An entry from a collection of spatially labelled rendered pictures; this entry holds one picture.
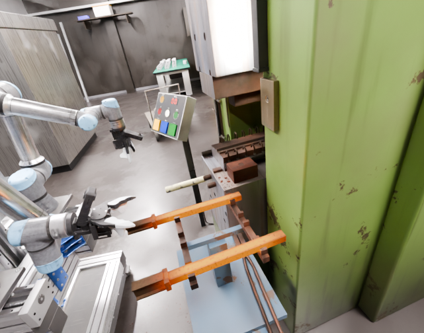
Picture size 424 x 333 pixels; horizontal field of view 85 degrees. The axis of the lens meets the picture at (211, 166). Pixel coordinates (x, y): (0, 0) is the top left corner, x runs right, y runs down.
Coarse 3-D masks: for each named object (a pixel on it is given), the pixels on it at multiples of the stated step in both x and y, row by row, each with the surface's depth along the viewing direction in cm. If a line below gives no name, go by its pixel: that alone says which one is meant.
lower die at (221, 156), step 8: (248, 136) 131; (256, 136) 127; (216, 144) 128; (224, 144) 124; (232, 144) 120; (248, 144) 118; (256, 144) 118; (264, 144) 117; (216, 152) 120; (224, 152) 115; (232, 152) 114; (240, 152) 113; (248, 152) 114; (256, 152) 115; (216, 160) 125; (224, 160) 111; (232, 160) 113; (224, 168) 114
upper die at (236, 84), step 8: (200, 72) 107; (248, 72) 96; (256, 72) 97; (200, 80) 110; (208, 80) 98; (216, 80) 93; (224, 80) 94; (232, 80) 95; (240, 80) 96; (248, 80) 97; (256, 80) 98; (208, 88) 101; (216, 88) 95; (224, 88) 96; (232, 88) 97; (240, 88) 98; (248, 88) 99; (256, 88) 100; (216, 96) 96; (224, 96) 97
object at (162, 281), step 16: (256, 240) 67; (272, 240) 66; (208, 256) 65; (224, 256) 64; (240, 256) 65; (160, 272) 61; (176, 272) 62; (192, 272) 62; (144, 288) 60; (160, 288) 62
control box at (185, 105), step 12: (168, 96) 156; (180, 96) 147; (156, 108) 166; (168, 108) 155; (180, 108) 146; (192, 108) 148; (168, 120) 155; (180, 120) 145; (156, 132) 164; (180, 132) 146
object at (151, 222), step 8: (208, 200) 86; (216, 200) 86; (224, 200) 85; (184, 208) 85; (192, 208) 84; (200, 208) 84; (208, 208) 85; (152, 216) 82; (160, 216) 83; (168, 216) 82; (176, 216) 82; (184, 216) 83; (136, 224) 80; (144, 224) 80; (152, 224) 80; (160, 224) 82; (128, 232) 81; (136, 232) 81
